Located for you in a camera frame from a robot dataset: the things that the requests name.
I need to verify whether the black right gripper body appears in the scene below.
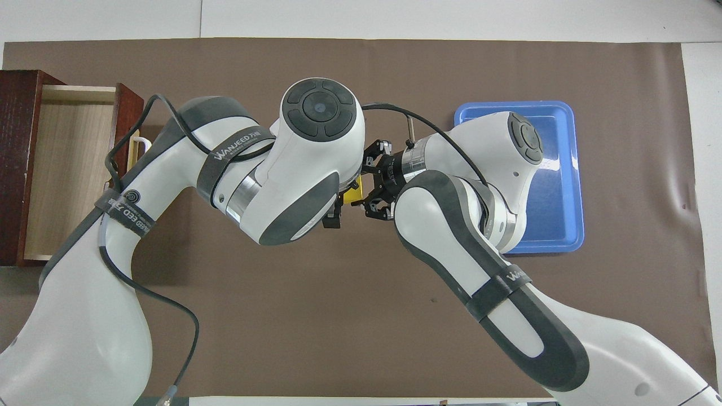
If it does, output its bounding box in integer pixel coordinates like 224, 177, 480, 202
373, 148, 415, 202

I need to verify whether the yellow block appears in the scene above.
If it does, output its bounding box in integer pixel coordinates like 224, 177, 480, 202
343, 176, 364, 205

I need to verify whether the wooden drawer with white handle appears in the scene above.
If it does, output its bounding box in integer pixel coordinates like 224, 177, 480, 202
23, 83, 154, 263

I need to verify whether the brown table mat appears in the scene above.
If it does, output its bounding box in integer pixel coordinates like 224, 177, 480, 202
0, 38, 718, 398

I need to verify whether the blue plastic tray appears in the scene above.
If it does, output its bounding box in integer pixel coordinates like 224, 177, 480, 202
454, 101, 585, 253

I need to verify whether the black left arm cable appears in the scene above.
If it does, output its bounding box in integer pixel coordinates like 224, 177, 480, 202
99, 93, 277, 406

